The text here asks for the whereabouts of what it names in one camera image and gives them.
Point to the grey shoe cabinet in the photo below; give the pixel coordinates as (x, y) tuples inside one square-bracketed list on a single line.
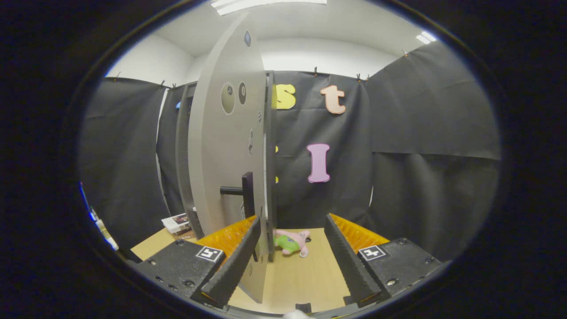
[(271, 199)]

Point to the small ceiling light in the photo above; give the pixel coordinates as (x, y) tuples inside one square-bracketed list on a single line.
[(426, 37)]

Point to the white book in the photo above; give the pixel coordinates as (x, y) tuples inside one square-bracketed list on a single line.
[(175, 221)]

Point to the long ceiling light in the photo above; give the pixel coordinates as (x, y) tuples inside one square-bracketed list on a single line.
[(266, 4)]

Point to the black backdrop cloth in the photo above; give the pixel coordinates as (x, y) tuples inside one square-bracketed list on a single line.
[(421, 133)]

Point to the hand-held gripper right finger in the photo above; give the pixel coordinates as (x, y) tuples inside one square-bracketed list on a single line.
[(352, 266)]

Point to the white and blue object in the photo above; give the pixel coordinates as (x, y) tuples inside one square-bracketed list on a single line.
[(106, 235)]

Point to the pink and green plush toy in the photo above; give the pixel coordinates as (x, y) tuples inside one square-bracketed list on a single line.
[(288, 243)]

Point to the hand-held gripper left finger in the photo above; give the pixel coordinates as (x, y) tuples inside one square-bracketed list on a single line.
[(234, 270)]

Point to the brown book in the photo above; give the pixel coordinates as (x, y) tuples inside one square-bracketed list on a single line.
[(186, 235)]

